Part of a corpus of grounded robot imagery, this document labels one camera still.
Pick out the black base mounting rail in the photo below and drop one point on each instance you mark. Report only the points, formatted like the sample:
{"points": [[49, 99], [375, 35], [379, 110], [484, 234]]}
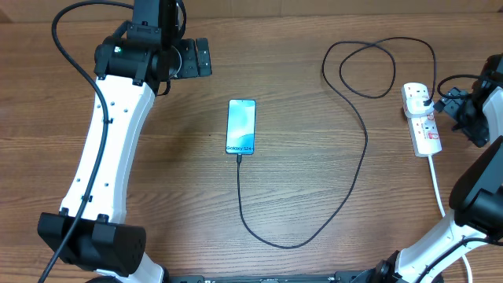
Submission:
{"points": [[337, 277]]}

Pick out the blue screen Galaxy smartphone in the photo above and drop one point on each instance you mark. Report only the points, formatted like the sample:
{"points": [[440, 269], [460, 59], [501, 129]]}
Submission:
{"points": [[240, 131]]}

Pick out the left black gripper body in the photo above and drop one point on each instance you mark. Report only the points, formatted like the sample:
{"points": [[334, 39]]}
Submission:
{"points": [[186, 64]]}

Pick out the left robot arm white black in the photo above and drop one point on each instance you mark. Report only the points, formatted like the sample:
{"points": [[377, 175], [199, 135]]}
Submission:
{"points": [[133, 66]]}

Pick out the white power strip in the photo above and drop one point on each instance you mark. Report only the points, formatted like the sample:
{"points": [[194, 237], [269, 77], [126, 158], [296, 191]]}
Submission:
{"points": [[423, 130]]}

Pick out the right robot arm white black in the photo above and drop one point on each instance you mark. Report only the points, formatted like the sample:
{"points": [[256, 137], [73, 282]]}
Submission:
{"points": [[474, 218]]}

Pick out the white charger plug adapter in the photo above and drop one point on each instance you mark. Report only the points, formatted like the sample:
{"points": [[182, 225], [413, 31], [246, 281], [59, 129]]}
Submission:
{"points": [[415, 107]]}

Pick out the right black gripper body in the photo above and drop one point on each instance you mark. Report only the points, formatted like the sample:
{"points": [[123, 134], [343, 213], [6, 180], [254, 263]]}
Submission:
{"points": [[469, 116]]}

